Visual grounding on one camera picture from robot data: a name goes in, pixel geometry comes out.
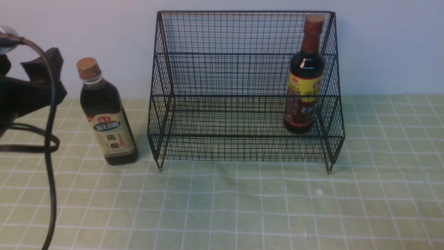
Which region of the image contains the black wire mesh rack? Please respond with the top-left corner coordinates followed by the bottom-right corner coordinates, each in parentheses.
top-left (147, 10), bottom-right (345, 173)

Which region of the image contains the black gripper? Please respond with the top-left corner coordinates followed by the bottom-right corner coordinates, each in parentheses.
top-left (0, 48), bottom-right (52, 136)

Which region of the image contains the black cable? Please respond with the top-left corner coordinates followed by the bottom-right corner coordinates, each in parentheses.
top-left (0, 35), bottom-right (61, 250)

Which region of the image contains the green checkered tablecloth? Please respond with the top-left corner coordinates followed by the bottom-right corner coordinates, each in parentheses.
top-left (0, 94), bottom-right (444, 250)

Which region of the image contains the soy sauce bottle red cap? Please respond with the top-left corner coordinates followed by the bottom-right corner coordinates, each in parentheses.
top-left (283, 14), bottom-right (326, 134)

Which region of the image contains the vinegar bottle gold cap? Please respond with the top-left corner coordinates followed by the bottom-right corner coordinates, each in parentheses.
top-left (76, 57), bottom-right (138, 166)

